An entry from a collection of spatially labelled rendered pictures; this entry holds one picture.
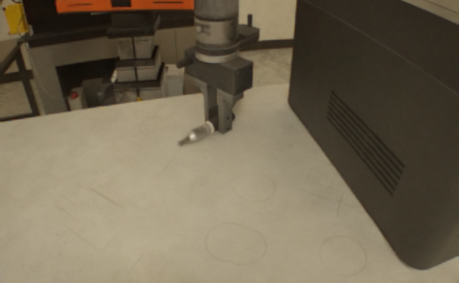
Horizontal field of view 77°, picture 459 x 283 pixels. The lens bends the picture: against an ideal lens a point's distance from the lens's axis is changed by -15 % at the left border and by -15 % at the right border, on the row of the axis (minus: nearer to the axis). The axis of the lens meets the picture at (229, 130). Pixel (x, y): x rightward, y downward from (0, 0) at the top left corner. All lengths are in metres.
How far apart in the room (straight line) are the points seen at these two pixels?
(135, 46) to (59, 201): 0.73
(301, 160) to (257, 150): 0.08
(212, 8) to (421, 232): 0.43
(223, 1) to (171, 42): 1.53
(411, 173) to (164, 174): 0.38
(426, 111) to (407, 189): 0.10
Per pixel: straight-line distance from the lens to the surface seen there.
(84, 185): 0.60
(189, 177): 0.57
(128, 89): 1.23
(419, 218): 0.44
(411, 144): 0.43
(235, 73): 0.55
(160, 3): 1.07
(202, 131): 0.63
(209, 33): 0.55
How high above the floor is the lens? 1.28
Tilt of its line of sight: 35 degrees down
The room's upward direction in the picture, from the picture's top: straight up
